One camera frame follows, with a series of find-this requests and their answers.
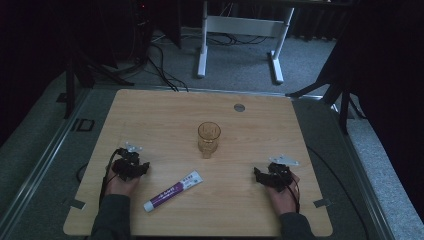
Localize amber glass cup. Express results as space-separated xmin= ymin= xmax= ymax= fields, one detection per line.
xmin=197 ymin=121 xmax=222 ymax=160

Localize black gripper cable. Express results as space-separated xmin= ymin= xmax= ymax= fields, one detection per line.
xmin=98 ymin=148 xmax=122 ymax=207
xmin=281 ymin=169 xmax=301 ymax=214

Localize person's left hand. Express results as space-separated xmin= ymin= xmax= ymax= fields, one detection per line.
xmin=104 ymin=165 xmax=142 ymax=198

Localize thin black floor cable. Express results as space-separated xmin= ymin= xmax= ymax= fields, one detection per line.
xmin=306 ymin=145 xmax=370 ymax=240

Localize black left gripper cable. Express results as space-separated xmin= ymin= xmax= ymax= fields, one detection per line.
xmin=98 ymin=148 xmax=122 ymax=207

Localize black rectangular floor frame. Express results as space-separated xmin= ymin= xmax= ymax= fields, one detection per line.
xmin=70 ymin=117 xmax=96 ymax=133

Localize purple and white toothpaste tube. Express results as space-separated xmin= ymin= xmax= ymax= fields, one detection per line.
xmin=143 ymin=170 xmax=204 ymax=213

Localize white desk frame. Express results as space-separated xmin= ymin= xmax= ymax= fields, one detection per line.
xmin=196 ymin=0 xmax=296 ymax=85

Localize black tripod stand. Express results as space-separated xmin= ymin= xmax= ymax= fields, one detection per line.
xmin=285 ymin=63 xmax=368 ymax=136
xmin=55 ymin=29 xmax=136 ymax=120

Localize grey tape piece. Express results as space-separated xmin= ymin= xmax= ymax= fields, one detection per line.
xmin=62 ymin=198 xmax=86 ymax=211
xmin=312 ymin=198 xmax=333 ymax=209

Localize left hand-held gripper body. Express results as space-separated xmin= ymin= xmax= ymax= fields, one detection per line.
xmin=111 ymin=141 xmax=144 ymax=178

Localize black floor cables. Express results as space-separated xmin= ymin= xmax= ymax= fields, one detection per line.
xmin=145 ymin=42 xmax=190 ymax=93

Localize person's right hand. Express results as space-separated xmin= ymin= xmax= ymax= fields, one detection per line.
xmin=265 ymin=172 xmax=301 ymax=216

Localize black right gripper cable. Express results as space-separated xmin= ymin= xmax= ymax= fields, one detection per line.
xmin=281 ymin=169 xmax=301 ymax=214

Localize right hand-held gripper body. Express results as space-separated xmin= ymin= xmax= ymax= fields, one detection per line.
xmin=265 ymin=153 xmax=300 ymax=194

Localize metal floor rail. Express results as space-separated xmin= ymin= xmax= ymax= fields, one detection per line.
xmin=0 ymin=88 xmax=93 ymax=231

